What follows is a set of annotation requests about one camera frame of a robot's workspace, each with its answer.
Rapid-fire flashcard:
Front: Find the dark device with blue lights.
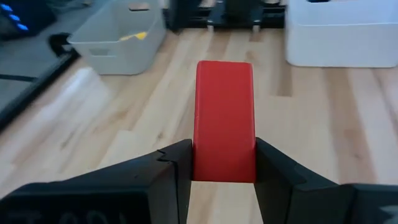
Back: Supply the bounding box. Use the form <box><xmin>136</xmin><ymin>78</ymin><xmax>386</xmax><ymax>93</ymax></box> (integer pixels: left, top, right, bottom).
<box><xmin>0</xmin><ymin>0</ymin><xmax>57</xmax><ymax>40</ymax></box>

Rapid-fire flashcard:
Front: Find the black table edge frame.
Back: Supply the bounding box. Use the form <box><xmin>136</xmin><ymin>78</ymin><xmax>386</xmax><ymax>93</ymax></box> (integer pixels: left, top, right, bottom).
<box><xmin>0</xmin><ymin>51</ymin><xmax>80</xmax><ymax>130</ymax></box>

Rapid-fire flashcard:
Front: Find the white plastic bin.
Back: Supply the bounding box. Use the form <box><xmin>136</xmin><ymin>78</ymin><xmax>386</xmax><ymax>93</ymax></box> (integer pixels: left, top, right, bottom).
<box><xmin>284</xmin><ymin>0</ymin><xmax>398</xmax><ymax>68</ymax></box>

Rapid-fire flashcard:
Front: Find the black rounded object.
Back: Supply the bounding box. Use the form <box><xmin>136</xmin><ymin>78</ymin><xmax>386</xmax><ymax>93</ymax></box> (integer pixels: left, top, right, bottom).
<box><xmin>49</xmin><ymin>32</ymin><xmax>74</xmax><ymax>58</ymax></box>

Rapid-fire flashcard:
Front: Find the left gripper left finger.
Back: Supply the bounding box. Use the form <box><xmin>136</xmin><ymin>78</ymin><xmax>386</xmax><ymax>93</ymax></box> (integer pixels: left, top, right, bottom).
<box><xmin>90</xmin><ymin>139</ymin><xmax>193</xmax><ymax>224</ymax></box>

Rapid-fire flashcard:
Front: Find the yellow triangle block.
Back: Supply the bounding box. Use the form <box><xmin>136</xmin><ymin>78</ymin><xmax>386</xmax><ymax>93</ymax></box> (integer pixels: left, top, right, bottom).
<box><xmin>119</xmin><ymin>30</ymin><xmax>149</xmax><ymax>42</ymax></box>

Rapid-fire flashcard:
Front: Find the pale plastic bin with handles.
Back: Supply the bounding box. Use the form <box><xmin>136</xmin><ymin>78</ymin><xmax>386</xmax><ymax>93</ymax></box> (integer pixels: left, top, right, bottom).
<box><xmin>67</xmin><ymin>0</ymin><xmax>167</xmax><ymax>76</ymax></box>

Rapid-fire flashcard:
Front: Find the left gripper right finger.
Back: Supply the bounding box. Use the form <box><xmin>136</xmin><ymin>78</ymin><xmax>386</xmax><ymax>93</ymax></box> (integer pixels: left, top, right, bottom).
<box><xmin>254</xmin><ymin>138</ymin><xmax>355</xmax><ymax>224</ymax></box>

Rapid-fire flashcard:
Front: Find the large red wedge block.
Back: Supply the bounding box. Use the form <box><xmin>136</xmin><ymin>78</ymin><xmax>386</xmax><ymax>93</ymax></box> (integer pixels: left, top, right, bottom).
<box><xmin>192</xmin><ymin>60</ymin><xmax>257</xmax><ymax>184</ymax></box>

